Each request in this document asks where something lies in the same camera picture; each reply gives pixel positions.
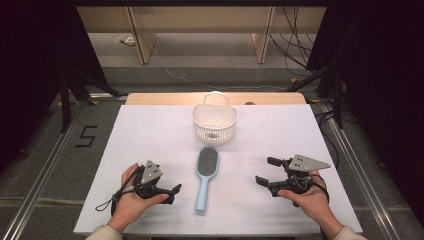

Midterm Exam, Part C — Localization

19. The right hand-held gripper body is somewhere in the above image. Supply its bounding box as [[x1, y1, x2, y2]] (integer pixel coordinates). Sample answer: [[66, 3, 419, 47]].
[[271, 154, 332, 197]]

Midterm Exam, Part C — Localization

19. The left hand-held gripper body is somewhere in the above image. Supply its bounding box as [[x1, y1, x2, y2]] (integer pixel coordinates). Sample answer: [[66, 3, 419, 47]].
[[134, 159, 164, 200]]

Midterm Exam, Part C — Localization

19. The light blue hairbrush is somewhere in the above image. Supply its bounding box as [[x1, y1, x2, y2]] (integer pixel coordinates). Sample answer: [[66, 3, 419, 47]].
[[194, 146, 220, 214]]

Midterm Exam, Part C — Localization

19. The white plastic basket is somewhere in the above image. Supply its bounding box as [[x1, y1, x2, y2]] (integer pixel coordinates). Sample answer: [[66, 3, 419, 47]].
[[191, 91, 239, 145]]

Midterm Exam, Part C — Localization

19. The person's left hand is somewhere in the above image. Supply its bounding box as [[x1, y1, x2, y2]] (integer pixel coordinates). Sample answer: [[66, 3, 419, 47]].
[[107, 162, 169, 233]]

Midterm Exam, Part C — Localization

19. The person's right hand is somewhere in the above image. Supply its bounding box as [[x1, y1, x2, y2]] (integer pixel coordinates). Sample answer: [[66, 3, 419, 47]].
[[278, 170, 343, 238]]

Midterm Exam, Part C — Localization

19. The white table mat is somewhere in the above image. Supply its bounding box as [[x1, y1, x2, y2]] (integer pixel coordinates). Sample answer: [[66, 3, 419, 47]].
[[73, 103, 364, 234]]

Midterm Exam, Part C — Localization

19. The black tripod stand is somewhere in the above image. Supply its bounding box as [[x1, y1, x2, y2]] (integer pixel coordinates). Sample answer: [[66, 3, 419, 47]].
[[59, 66, 129, 134], [286, 63, 344, 129]]

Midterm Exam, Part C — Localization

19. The black curtain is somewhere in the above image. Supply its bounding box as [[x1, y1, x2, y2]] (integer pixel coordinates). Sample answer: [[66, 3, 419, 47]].
[[306, 0, 424, 228], [0, 0, 108, 174]]

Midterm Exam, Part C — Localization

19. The round floor socket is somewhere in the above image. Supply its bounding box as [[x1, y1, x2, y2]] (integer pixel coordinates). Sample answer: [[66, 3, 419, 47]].
[[114, 34, 136, 48]]

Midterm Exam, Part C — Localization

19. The beige wooden desk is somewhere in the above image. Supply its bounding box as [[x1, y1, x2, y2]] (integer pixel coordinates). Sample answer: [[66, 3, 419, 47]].
[[76, 5, 327, 65]]

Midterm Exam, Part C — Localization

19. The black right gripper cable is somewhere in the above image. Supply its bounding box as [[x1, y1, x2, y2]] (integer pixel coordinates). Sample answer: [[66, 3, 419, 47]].
[[311, 173, 331, 204]]

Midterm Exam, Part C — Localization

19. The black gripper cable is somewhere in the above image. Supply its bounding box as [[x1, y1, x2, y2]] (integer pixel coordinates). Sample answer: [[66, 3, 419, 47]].
[[311, 173, 331, 204], [94, 164, 145, 216]]

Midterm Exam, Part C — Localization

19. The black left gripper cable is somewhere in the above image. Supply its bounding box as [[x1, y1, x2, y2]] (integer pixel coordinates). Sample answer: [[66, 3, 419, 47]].
[[94, 164, 145, 216]]

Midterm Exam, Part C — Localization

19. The metal floor rail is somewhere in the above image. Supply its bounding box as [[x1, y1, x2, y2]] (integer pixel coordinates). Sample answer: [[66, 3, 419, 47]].
[[319, 103, 401, 240], [0, 99, 88, 240]]

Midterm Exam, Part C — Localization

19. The white floor cable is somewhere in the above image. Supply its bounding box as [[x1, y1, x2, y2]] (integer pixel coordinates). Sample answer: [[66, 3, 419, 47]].
[[151, 46, 321, 93]]

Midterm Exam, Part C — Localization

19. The bundle of black cables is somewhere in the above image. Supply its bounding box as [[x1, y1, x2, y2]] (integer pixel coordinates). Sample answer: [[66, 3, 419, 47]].
[[269, 5, 318, 73]]

